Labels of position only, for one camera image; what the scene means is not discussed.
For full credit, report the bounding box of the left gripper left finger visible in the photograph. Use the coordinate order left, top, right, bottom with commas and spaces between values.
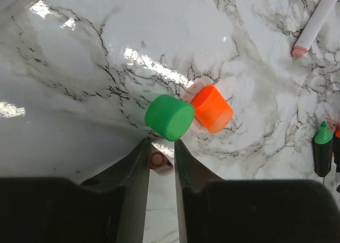
1, 138, 150, 242

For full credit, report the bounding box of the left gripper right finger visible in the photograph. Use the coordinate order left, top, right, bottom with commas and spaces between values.
174, 140, 339, 242

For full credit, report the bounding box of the pink pen cap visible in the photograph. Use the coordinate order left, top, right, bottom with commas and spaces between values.
149, 152, 174, 175

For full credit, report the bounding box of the orange highlighter cap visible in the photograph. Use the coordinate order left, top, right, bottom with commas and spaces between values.
191, 85, 234, 134

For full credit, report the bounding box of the green highlighter cap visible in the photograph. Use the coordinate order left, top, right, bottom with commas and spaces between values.
144, 94, 195, 141

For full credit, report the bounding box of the green highlighter black body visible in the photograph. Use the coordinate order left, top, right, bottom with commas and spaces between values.
313, 121, 334, 178

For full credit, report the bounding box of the orange highlighter black body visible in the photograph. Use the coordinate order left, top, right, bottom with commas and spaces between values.
333, 128, 340, 193

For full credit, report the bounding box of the pink white pen centre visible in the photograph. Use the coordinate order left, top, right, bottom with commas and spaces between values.
291, 0, 338, 58

